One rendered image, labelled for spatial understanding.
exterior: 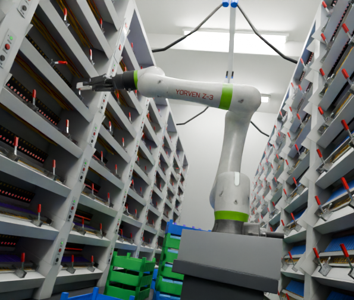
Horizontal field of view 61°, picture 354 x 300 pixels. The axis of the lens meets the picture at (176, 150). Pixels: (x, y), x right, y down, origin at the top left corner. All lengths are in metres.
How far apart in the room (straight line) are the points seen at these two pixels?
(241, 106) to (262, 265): 0.64
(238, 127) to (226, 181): 0.36
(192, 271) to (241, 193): 0.33
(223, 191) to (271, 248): 0.27
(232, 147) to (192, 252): 0.56
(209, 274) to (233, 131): 0.68
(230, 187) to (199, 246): 0.25
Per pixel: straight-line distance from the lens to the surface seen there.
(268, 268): 1.00
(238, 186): 1.13
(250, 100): 1.30
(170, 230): 1.85
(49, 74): 1.33
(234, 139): 1.39
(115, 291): 1.90
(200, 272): 1.00
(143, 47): 2.45
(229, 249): 1.00
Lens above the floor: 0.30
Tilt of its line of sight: 19 degrees up
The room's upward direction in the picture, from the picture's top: 11 degrees clockwise
